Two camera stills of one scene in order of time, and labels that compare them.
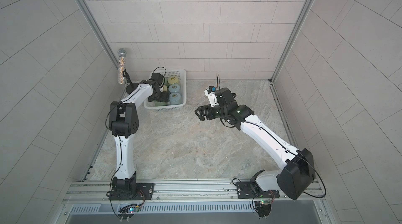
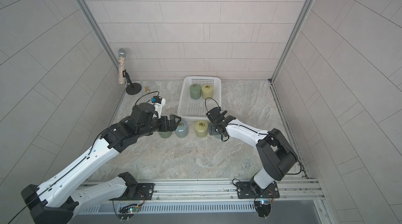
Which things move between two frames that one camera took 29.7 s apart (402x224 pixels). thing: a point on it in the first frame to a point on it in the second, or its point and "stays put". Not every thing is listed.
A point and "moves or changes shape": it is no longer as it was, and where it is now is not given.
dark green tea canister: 159,103 moves or changes shape
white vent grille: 170,208 stays put
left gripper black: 165,97 to 173,126
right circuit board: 263,209 stays put
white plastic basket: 181,74 to 192,109
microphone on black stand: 123,76 stays put
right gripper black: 210,115 to 212,127
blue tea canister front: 175,98 to 182,130
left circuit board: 127,211 stays put
